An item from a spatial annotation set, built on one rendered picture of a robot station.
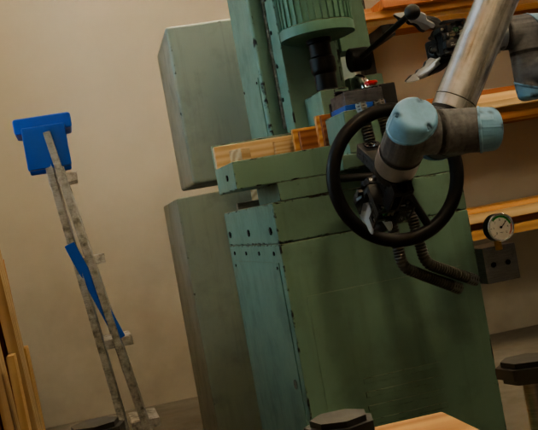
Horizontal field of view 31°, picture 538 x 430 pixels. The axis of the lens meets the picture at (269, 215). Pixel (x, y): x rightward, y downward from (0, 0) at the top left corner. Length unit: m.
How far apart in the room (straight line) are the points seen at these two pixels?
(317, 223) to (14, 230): 2.58
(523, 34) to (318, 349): 0.83
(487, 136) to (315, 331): 0.66
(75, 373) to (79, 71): 1.38
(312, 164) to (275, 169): 0.08
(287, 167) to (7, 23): 2.71
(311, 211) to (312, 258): 0.10
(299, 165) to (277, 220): 0.13
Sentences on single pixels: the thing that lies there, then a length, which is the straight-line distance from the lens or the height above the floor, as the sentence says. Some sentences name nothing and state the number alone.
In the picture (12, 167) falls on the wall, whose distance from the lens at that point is 4.48.
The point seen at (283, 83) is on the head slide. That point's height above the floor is 1.09.
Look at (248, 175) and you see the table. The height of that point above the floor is 0.87.
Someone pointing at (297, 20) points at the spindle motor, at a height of 1.20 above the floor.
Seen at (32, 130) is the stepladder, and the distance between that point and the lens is 2.75.
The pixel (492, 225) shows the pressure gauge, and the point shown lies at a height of 0.67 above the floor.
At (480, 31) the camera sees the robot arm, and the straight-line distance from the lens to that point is 1.77.
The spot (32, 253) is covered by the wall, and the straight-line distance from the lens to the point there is 4.46.
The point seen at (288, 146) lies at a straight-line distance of 2.22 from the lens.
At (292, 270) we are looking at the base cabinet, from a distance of 2.05.
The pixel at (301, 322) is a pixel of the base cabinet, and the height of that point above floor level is 0.54.
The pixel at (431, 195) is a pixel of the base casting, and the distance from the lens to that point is 2.15.
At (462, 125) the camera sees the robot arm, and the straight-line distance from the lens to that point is 1.59.
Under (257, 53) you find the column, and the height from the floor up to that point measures 1.18.
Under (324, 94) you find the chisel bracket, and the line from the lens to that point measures 2.21.
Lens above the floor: 0.78
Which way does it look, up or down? level
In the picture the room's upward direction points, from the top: 10 degrees counter-clockwise
